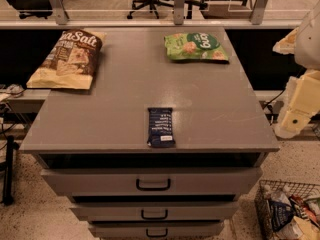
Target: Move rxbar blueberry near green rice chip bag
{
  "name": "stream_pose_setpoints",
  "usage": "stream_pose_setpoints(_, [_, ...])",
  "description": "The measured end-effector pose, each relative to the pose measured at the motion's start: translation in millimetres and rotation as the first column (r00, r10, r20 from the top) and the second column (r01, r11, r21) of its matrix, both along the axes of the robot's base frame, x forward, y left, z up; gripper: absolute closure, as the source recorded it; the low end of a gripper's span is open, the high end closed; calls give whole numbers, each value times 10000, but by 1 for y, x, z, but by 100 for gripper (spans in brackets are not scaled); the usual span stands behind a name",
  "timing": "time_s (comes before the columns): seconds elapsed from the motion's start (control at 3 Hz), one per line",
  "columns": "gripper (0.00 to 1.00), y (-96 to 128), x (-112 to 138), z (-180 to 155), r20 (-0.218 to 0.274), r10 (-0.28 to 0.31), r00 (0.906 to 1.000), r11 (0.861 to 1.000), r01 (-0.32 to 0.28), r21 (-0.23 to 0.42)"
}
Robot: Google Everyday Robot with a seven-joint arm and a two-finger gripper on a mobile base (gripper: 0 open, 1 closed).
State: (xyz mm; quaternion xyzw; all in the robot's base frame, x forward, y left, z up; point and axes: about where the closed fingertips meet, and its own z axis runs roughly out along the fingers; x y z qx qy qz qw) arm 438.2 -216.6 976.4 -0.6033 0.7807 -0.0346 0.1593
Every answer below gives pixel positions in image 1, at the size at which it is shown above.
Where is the wire basket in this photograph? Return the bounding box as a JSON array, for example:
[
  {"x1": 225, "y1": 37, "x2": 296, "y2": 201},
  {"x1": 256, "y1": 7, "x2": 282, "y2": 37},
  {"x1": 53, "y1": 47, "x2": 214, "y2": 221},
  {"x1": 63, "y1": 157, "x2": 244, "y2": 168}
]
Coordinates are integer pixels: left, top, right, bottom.
[{"x1": 255, "y1": 180, "x2": 320, "y2": 240}]

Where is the middle drawer black handle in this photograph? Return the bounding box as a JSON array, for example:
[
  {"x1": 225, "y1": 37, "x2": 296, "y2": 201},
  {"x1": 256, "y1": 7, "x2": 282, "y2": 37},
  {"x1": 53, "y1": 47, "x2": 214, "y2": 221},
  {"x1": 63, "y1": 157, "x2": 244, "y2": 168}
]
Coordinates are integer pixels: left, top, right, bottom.
[{"x1": 140, "y1": 209, "x2": 168, "y2": 220}]

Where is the metal railing frame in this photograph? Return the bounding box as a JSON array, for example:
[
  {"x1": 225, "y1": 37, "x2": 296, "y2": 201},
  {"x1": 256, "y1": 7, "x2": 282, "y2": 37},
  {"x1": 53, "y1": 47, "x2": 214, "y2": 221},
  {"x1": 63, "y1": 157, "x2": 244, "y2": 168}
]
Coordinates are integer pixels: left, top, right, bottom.
[{"x1": 0, "y1": 0, "x2": 320, "y2": 30}]

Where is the blue rxbar blueberry bar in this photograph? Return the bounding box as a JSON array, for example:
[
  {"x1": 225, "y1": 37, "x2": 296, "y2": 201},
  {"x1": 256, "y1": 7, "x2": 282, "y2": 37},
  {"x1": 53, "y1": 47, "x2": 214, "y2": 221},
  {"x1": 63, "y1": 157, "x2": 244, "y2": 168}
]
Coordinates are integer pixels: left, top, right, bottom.
[{"x1": 147, "y1": 107, "x2": 175, "y2": 148}]

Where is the blue snack bag in basket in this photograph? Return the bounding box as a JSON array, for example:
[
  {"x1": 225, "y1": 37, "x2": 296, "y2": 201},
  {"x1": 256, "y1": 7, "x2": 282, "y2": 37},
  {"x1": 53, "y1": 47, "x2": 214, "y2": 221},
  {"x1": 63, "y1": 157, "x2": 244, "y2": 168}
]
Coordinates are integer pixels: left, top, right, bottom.
[{"x1": 269, "y1": 201, "x2": 294, "y2": 232}]

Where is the black stand left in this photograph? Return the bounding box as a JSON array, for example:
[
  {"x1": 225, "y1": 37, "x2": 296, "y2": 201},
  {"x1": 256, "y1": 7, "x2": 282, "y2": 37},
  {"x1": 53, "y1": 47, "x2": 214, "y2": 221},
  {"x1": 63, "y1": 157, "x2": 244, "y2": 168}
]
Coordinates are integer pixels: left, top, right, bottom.
[{"x1": 2, "y1": 135, "x2": 19, "y2": 206}]

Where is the yellow snack bag in basket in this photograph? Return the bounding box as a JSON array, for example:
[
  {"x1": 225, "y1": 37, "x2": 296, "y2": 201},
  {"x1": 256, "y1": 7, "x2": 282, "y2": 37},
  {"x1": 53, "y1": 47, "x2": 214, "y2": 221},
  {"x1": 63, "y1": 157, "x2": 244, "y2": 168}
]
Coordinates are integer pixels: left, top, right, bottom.
[{"x1": 294, "y1": 217, "x2": 320, "y2": 240}]

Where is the black office chair centre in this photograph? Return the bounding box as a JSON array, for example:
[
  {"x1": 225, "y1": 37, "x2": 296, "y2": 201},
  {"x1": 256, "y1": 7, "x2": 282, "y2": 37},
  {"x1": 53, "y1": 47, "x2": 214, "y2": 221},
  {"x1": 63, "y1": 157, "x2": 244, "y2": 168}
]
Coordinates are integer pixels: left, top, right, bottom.
[{"x1": 126, "y1": 0, "x2": 208, "y2": 21}]

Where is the sea salt chip bag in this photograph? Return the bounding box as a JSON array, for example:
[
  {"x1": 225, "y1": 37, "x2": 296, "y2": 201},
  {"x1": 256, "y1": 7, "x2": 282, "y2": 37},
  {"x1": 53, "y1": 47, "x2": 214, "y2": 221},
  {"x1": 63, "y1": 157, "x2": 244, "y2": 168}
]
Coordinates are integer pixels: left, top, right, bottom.
[{"x1": 27, "y1": 29, "x2": 106, "y2": 90}]

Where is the green rice chip bag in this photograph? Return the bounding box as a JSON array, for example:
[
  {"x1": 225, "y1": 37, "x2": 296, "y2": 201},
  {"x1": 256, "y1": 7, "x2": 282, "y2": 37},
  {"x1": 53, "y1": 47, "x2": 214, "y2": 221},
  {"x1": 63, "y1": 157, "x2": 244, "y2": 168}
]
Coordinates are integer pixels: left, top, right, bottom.
[{"x1": 164, "y1": 32, "x2": 229, "y2": 62}]

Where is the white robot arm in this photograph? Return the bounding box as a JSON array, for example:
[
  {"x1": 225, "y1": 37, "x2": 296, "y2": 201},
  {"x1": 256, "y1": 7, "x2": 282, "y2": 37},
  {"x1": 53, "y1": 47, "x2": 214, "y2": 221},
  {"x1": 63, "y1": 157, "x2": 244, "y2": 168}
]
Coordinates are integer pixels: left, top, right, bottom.
[{"x1": 273, "y1": 1, "x2": 320, "y2": 139}]

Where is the red snack bag in basket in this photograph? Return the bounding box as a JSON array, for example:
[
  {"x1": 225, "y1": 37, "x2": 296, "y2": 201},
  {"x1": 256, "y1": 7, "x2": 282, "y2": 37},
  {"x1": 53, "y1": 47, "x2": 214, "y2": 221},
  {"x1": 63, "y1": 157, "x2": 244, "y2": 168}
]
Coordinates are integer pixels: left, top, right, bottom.
[{"x1": 289, "y1": 195, "x2": 319, "y2": 226}]

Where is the bottom drawer black handle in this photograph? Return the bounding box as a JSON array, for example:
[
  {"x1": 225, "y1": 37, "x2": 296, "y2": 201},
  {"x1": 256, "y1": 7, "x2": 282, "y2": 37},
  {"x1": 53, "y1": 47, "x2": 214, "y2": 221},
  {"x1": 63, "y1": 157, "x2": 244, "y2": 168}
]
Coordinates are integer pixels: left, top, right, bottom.
[{"x1": 145, "y1": 229, "x2": 168, "y2": 238}]

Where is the drawer black handle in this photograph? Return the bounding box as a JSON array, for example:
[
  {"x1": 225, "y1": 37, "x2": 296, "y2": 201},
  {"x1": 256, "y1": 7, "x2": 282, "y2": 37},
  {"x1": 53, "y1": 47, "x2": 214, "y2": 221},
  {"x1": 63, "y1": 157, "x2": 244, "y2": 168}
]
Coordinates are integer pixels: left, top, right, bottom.
[
  {"x1": 140, "y1": 209, "x2": 168, "y2": 220},
  {"x1": 145, "y1": 229, "x2": 168, "y2": 238},
  {"x1": 136, "y1": 179, "x2": 171, "y2": 191}
]

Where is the top drawer black handle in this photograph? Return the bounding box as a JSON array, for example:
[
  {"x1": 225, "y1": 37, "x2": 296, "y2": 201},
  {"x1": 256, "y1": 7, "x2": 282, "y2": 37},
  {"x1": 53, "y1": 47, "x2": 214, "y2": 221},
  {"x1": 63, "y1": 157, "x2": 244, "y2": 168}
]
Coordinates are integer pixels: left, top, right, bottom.
[{"x1": 136, "y1": 179, "x2": 171, "y2": 191}]

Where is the grey drawer cabinet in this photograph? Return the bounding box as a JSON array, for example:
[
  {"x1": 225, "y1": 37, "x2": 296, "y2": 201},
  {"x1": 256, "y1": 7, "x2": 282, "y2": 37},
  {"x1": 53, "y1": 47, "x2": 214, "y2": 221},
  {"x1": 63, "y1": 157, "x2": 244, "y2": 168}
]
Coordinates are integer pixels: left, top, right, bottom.
[{"x1": 22, "y1": 27, "x2": 278, "y2": 240}]

